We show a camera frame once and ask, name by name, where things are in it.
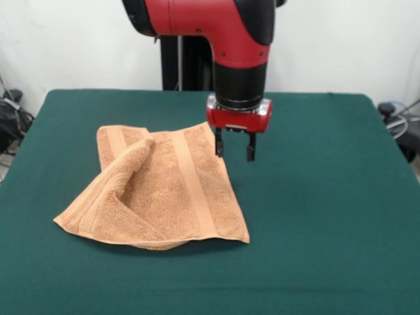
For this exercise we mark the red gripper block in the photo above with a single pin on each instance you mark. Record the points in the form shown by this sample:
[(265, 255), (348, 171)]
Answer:
[(239, 119)]

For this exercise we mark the tan terry towel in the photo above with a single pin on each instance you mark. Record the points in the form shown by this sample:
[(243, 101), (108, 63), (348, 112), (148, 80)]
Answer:
[(170, 190)]

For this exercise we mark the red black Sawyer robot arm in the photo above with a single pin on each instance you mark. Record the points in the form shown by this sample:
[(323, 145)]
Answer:
[(213, 33)]

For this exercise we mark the dark green table cloth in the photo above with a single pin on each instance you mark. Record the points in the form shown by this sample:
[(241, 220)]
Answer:
[(295, 213)]

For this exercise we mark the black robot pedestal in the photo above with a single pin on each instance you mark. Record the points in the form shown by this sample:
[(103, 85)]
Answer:
[(187, 65)]

